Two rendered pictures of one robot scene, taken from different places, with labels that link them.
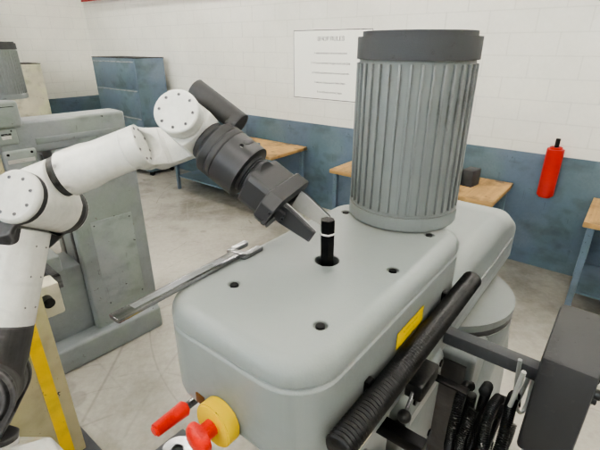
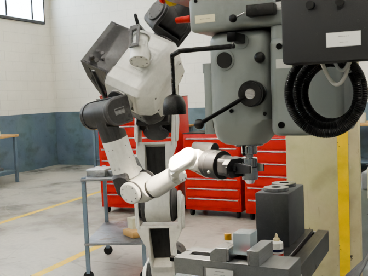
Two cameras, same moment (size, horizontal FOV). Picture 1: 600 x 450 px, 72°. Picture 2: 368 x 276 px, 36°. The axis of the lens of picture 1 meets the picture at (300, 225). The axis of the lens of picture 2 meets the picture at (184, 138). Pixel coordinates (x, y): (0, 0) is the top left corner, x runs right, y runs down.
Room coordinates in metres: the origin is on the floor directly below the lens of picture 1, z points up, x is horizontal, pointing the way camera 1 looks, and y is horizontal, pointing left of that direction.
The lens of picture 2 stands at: (-0.03, -1.60, 1.46)
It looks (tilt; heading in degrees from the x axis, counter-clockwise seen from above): 4 degrees down; 76
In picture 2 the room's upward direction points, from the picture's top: 2 degrees counter-clockwise
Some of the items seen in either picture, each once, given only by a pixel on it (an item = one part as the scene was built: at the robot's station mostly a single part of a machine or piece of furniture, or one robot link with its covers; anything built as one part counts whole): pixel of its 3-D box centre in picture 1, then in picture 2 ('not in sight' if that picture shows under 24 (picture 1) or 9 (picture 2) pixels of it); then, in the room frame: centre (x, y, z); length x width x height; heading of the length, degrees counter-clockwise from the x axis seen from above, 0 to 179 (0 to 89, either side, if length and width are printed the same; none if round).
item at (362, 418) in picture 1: (420, 340); not in sight; (0.49, -0.18, 1.79); 0.45 x 0.04 x 0.04; 142
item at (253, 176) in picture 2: not in sight; (249, 170); (0.55, -0.04, 1.23); 0.05 x 0.05 x 0.06
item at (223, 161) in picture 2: not in sight; (227, 166); (0.51, 0.04, 1.24); 0.13 x 0.12 x 0.10; 27
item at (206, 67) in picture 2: not in sight; (212, 98); (0.47, 0.03, 1.45); 0.04 x 0.04 x 0.21; 52
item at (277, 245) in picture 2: not in sight; (276, 251); (0.64, -0.01, 0.97); 0.04 x 0.04 x 0.11
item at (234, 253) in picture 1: (194, 276); not in sight; (0.50, 0.15, 1.89); 0.24 x 0.04 x 0.01; 144
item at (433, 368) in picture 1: (412, 389); (252, 13); (0.52, -0.19, 1.66); 0.12 x 0.04 x 0.04; 142
